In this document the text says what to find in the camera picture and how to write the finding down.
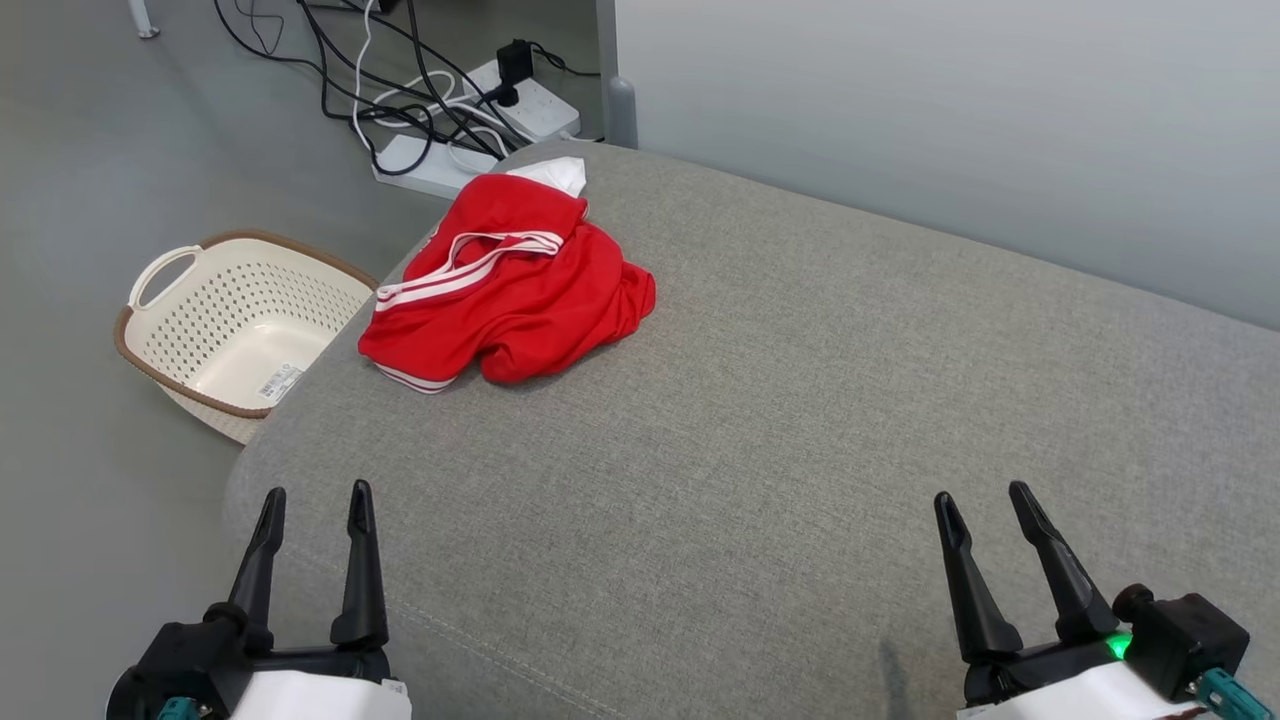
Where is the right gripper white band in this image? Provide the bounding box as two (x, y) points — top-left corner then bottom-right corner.
(933, 481), (1201, 720)

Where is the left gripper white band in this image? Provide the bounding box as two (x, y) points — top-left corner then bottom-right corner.
(228, 480), (413, 720)

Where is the red garment with white stripes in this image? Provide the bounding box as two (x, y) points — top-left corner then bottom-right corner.
(358, 157), (658, 394)

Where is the cream perforated laundry basket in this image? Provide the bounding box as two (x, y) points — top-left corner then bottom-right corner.
(113, 230), (379, 446)

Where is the flat white power strip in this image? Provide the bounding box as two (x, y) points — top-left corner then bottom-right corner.
(372, 133), (501, 201)

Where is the white power strip with sockets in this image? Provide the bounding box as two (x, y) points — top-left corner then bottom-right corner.
(465, 60), (582, 143)

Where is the black plug adapter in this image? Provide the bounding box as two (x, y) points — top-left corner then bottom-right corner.
(497, 38), (537, 109)

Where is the teal right camera connector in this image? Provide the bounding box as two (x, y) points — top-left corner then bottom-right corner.
(1190, 668), (1276, 720)

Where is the white floor cable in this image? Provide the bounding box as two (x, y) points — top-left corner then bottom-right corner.
(350, 0), (513, 177)

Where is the black power cable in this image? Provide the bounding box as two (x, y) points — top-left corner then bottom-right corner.
(298, 0), (506, 161)
(213, 0), (436, 177)

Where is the grey single-foot partition post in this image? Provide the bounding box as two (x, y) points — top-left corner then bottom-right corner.
(595, 0), (639, 149)

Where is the thin black adapter cable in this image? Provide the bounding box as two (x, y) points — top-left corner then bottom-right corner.
(530, 40), (601, 79)

